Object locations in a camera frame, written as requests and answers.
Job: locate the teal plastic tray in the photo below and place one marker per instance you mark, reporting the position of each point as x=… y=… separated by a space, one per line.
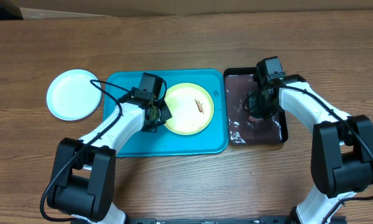
x=212 y=140

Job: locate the black rectangular tray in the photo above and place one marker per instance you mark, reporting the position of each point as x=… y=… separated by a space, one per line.
x=243 y=129

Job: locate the light blue plate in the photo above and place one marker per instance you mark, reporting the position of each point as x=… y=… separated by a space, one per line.
x=71 y=96

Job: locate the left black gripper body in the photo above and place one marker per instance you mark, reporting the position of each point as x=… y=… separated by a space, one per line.
x=162 y=114

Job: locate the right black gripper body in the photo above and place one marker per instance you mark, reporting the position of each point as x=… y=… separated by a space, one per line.
x=260 y=106

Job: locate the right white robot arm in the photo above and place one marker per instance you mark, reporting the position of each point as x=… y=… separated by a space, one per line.
x=342 y=145

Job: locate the yellow plate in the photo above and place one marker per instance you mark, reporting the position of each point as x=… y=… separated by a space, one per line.
x=191 y=106

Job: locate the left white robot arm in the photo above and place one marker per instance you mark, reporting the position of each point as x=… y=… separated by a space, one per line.
x=81 y=186

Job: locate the cardboard backdrop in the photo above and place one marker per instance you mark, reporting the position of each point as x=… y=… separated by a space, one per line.
x=190 y=7

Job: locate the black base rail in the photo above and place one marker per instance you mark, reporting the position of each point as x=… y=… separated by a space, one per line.
x=277 y=219

